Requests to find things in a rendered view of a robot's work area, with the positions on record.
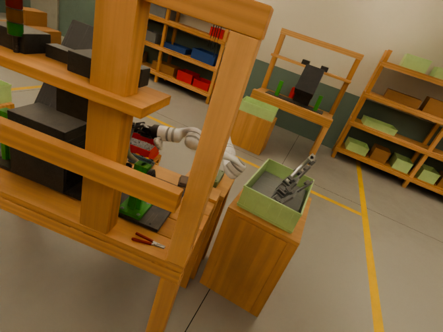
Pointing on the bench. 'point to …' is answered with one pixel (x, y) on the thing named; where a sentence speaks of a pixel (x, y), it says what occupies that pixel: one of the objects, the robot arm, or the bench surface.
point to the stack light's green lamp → (14, 29)
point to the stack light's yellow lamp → (12, 16)
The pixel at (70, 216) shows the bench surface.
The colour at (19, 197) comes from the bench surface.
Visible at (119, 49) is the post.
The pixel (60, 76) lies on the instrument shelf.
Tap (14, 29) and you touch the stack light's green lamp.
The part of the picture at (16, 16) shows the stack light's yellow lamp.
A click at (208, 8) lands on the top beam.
